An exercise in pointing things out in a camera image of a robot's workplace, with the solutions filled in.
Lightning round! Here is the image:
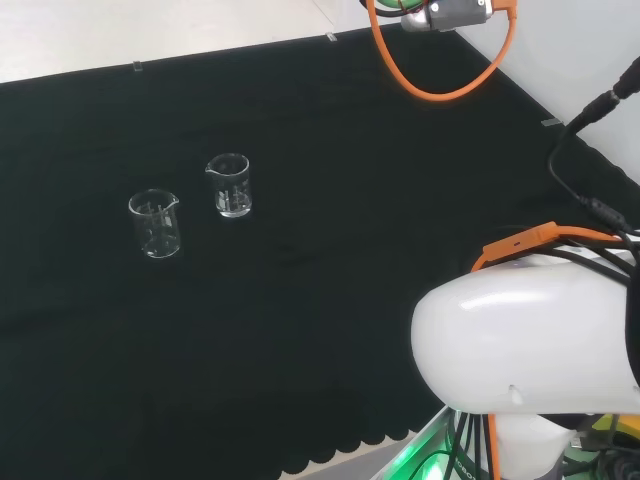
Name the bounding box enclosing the clear glass beaker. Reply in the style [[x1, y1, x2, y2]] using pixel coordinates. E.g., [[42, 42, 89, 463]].
[[127, 188, 182, 260], [204, 152, 253, 219]]

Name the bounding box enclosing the black cloth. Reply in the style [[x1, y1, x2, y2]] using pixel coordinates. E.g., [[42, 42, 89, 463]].
[[0, 27, 640, 480]]

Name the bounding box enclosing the orange camera cable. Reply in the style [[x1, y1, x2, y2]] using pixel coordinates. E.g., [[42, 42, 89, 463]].
[[366, 0, 519, 104]]

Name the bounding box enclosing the orange cable with connector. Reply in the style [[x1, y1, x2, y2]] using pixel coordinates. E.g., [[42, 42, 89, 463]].
[[469, 221, 626, 274]]

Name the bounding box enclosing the grey base plate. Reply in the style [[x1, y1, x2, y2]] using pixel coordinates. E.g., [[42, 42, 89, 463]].
[[377, 404, 459, 480]]

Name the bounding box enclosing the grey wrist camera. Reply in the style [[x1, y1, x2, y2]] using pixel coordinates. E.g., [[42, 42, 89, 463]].
[[399, 0, 494, 34]]

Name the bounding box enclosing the black cable bundle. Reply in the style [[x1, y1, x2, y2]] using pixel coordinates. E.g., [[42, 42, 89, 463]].
[[542, 238, 640, 289]]

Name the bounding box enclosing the thick black cable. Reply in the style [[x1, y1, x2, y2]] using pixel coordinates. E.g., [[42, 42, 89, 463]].
[[547, 53, 640, 236]]

